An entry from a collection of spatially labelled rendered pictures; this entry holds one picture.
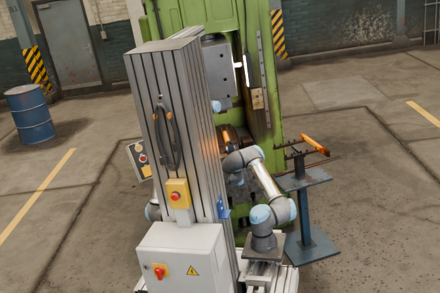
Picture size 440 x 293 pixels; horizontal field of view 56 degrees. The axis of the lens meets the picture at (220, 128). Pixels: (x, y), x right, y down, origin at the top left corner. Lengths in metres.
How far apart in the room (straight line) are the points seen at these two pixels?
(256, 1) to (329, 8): 6.12
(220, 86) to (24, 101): 4.70
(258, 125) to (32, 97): 4.68
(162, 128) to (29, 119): 5.70
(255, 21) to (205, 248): 1.89
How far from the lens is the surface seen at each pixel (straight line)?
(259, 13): 3.17
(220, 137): 3.37
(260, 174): 2.44
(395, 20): 9.68
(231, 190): 3.35
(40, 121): 7.39
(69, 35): 9.61
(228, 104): 3.12
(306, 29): 9.17
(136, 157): 3.03
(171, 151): 1.79
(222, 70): 3.05
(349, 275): 3.44
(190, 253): 1.78
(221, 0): 3.12
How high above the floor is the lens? 2.31
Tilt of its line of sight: 22 degrees down
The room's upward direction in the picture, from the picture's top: 9 degrees counter-clockwise
